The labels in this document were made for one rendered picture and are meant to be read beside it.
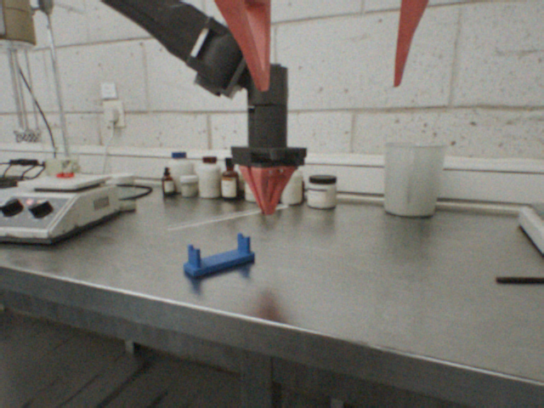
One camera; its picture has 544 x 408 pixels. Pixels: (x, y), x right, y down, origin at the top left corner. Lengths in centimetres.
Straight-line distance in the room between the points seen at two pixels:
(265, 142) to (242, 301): 21
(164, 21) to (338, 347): 41
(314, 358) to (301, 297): 8
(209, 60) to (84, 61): 100
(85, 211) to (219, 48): 40
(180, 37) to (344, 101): 59
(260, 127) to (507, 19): 67
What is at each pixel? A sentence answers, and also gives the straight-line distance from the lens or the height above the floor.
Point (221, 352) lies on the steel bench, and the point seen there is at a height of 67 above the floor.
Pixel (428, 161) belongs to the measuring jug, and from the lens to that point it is 78.
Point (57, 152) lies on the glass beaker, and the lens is 78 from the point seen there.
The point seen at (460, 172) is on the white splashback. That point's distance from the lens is 94.
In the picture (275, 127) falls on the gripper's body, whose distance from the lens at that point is 48.
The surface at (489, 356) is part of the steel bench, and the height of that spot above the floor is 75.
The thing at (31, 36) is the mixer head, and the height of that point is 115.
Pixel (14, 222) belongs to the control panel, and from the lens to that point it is 72.
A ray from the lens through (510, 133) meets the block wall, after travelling 99.
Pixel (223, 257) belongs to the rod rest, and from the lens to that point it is 50.
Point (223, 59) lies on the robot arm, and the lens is 50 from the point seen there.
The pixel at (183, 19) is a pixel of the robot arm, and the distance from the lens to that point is 50.
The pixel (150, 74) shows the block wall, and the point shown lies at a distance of 127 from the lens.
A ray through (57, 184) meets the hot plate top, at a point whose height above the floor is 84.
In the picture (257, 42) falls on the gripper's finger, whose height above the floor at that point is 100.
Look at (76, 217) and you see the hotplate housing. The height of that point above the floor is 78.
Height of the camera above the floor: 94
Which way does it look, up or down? 14 degrees down
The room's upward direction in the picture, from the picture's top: straight up
